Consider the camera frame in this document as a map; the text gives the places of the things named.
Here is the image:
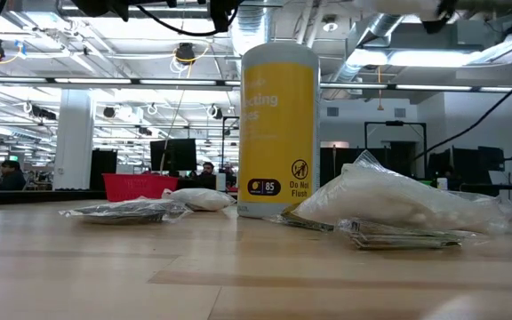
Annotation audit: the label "yellow label disinfecting wipes canister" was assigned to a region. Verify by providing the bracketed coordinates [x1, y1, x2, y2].
[236, 42, 322, 220]

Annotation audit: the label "black computer monitor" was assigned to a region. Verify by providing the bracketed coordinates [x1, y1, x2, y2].
[149, 138, 198, 172]

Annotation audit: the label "black desk monitors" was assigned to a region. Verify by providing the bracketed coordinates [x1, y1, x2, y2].
[428, 146, 506, 186]

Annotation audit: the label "seated person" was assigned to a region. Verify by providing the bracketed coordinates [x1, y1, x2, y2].
[188, 162, 217, 191]
[0, 159, 27, 192]

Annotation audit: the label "red plastic basket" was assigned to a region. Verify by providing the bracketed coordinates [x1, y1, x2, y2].
[102, 172, 180, 203]

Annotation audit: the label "white square pillar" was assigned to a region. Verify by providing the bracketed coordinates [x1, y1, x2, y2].
[52, 88, 95, 191]

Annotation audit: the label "black cabinet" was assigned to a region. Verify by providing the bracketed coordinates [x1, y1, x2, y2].
[90, 148, 118, 191]

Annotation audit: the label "corrugated silver duct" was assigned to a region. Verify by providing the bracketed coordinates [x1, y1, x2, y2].
[230, 6, 276, 57]

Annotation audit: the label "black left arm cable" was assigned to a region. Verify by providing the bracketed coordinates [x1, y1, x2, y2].
[135, 3, 239, 37]

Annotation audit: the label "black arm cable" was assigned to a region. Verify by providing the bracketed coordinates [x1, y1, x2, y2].
[413, 66, 512, 160]
[135, 3, 239, 37]

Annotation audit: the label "silver ventilation duct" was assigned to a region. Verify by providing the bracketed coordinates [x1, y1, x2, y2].
[326, 11, 420, 85]

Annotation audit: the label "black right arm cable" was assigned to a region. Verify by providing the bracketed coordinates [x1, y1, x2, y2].
[413, 66, 512, 160]

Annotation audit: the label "black rectangular rig frame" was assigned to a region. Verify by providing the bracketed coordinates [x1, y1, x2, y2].
[364, 119, 428, 179]

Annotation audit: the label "black upright stand frame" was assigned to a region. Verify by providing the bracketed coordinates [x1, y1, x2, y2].
[221, 116, 241, 179]

